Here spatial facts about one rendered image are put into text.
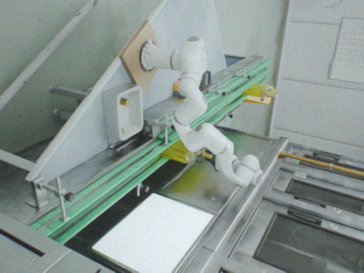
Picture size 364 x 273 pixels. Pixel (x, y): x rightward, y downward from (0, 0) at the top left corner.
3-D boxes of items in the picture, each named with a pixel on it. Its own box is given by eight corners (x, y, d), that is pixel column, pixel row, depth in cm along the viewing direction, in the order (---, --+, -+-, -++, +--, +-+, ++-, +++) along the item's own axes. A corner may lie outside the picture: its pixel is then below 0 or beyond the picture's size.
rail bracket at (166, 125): (153, 143, 162) (174, 149, 157) (151, 111, 155) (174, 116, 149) (156, 140, 164) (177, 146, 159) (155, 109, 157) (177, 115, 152)
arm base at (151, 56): (136, 47, 151) (163, 51, 144) (149, 32, 157) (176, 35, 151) (145, 74, 162) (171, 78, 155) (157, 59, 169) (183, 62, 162)
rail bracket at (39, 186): (25, 206, 115) (70, 228, 105) (15, 166, 108) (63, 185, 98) (36, 199, 119) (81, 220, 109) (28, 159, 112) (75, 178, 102)
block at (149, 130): (141, 136, 164) (153, 140, 161) (140, 119, 160) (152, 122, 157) (145, 134, 167) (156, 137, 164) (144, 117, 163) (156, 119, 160)
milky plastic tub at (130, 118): (106, 138, 150) (121, 142, 146) (102, 91, 140) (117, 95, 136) (129, 125, 164) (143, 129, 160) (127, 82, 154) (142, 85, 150)
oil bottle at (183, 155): (154, 154, 166) (190, 165, 157) (153, 144, 164) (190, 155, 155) (160, 149, 171) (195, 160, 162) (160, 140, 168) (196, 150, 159)
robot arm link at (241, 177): (220, 136, 136) (251, 163, 144) (203, 162, 133) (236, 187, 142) (231, 137, 128) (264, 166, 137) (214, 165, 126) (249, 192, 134)
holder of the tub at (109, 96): (106, 147, 153) (119, 151, 149) (101, 91, 141) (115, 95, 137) (129, 134, 166) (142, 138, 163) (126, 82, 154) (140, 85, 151)
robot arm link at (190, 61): (179, 94, 139) (173, 60, 129) (189, 66, 156) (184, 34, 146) (200, 94, 137) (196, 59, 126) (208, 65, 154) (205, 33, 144)
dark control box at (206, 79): (194, 83, 217) (205, 85, 213) (194, 72, 214) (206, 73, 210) (200, 80, 224) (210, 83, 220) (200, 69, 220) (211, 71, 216)
